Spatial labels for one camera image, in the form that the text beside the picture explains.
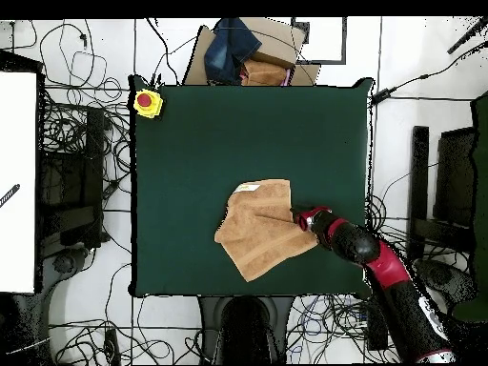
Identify thin black rectangular frame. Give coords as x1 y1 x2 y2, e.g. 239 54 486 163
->
290 16 348 65

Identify striped black rod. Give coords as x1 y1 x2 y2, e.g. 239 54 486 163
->
0 183 21 210

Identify brown cardboard box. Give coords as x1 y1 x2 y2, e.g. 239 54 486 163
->
181 16 322 88

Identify black power adapter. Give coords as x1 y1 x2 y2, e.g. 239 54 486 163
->
371 87 398 105

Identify blue denim jeans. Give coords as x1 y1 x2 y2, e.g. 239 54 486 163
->
203 16 263 86

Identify black floor base foot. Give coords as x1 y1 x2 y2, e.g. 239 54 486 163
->
414 257 479 308
41 246 91 295

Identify tan terry towel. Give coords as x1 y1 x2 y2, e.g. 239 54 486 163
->
213 178 320 283

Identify black power strip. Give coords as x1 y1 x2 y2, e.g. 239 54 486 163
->
366 298 389 351

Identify orange folded cloth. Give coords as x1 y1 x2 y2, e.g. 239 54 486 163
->
240 58 293 88

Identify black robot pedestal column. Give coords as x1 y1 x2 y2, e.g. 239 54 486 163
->
197 295 295 365

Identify yellow emergency stop button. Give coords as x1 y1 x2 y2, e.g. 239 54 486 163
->
132 89 164 119

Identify dark green table cloth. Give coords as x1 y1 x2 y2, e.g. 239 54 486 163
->
128 74 376 300

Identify black floor stand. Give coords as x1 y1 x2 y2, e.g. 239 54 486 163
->
37 106 106 249
406 125 478 262

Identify tangled black floor cables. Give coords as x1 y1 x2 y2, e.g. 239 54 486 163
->
10 18 203 366
285 190 458 365

